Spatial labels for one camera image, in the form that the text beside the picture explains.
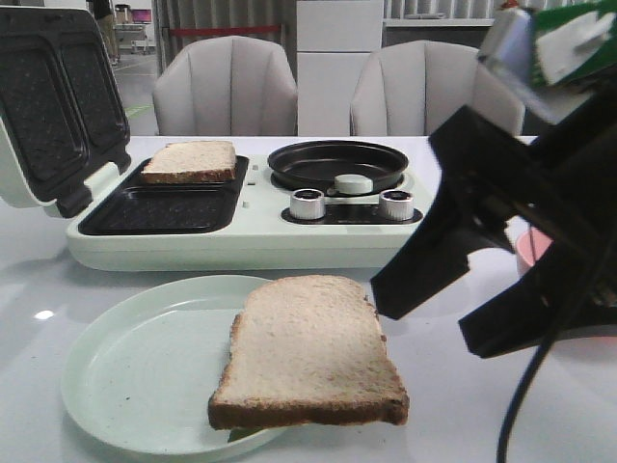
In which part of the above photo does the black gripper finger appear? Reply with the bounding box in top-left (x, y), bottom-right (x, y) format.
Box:
top-left (459, 243), bottom-right (616, 358)
top-left (370, 106), bottom-right (533, 319)

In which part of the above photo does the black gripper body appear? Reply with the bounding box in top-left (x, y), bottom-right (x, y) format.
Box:
top-left (500, 81), bottom-right (617, 310)

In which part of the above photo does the pink bowl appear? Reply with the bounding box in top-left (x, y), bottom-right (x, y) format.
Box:
top-left (515, 228), bottom-right (552, 276)

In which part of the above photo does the white bread slice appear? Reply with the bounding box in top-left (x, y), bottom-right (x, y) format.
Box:
top-left (207, 275), bottom-right (410, 429)
top-left (141, 140), bottom-right (237, 184)

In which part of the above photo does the green breakfast maker lid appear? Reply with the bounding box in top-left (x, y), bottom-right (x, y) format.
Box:
top-left (1, 6), bottom-right (130, 218)

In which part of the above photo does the green breakfast maker base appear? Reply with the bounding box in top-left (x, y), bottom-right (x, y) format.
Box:
top-left (67, 155), bottom-right (434, 271)

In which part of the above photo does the right silver control knob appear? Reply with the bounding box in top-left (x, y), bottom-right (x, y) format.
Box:
top-left (378, 189), bottom-right (415, 222)

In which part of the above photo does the silver control knob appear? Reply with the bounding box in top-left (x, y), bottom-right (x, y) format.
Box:
top-left (378, 189), bottom-right (415, 222)
top-left (289, 188), bottom-right (326, 220)

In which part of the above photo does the right beige armchair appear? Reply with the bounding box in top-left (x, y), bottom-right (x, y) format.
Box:
top-left (350, 41), bottom-right (525, 136)

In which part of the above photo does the beige armchair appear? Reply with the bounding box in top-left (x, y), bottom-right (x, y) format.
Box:
top-left (152, 36), bottom-right (298, 136)
top-left (350, 41), bottom-right (525, 136)

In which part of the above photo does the black round frying pan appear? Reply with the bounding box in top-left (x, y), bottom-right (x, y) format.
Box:
top-left (267, 140), bottom-right (409, 196)

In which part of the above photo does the left silver control knob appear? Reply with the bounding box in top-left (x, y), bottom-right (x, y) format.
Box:
top-left (289, 188), bottom-right (326, 220)

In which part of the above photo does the white refrigerator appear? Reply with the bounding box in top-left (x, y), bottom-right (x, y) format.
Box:
top-left (296, 1), bottom-right (384, 136)

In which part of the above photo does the red belt stanchion barrier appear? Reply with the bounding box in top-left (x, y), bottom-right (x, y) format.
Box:
top-left (169, 24), bottom-right (283, 37)

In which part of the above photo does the left beige armchair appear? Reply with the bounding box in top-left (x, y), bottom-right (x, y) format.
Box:
top-left (152, 36), bottom-right (298, 136)

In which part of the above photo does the light green round plate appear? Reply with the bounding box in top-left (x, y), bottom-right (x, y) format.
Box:
top-left (61, 275), bottom-right (283, 462)

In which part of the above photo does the walking person in background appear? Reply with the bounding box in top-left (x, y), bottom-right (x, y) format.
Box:
top-left (91, 0), bottom-right (120, 66)

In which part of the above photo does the green circuit board camera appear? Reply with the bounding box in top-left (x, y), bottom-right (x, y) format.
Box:
top-left (477, 1), bottom-right (616, 89)

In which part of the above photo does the green pan handle knob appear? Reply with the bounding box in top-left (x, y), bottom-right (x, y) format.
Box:
top-left (334, 174), bottom-right (373, 196)

